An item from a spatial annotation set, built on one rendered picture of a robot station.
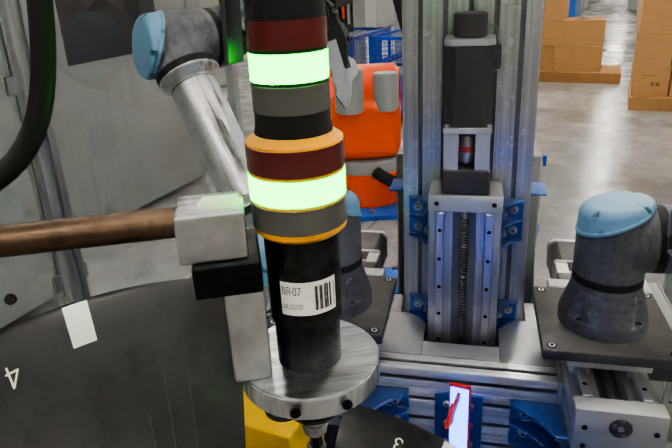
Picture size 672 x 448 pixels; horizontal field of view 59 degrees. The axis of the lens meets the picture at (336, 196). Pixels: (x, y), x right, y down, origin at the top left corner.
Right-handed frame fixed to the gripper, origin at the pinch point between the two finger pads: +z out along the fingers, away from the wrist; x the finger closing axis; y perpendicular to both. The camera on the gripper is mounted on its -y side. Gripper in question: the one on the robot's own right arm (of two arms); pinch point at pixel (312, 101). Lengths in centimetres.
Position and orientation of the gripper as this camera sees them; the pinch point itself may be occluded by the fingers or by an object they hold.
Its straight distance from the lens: 83.5
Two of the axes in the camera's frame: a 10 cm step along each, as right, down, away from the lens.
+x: -9.1, -1.0, 4.1
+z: 0.5, 9.4, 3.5
